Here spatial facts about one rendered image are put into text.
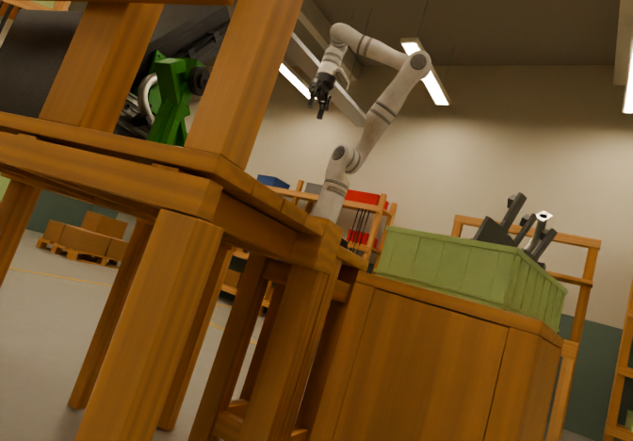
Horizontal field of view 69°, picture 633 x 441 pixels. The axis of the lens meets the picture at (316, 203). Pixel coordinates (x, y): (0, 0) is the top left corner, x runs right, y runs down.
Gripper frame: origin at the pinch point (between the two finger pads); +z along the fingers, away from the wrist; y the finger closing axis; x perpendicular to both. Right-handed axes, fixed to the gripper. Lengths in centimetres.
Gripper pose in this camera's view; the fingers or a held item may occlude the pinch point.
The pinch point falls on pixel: (315, 112)
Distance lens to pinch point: 169.7
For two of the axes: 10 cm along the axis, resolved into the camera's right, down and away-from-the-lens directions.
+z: -2.9, 9.4, -1.7
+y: -3.6, -2.7, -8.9
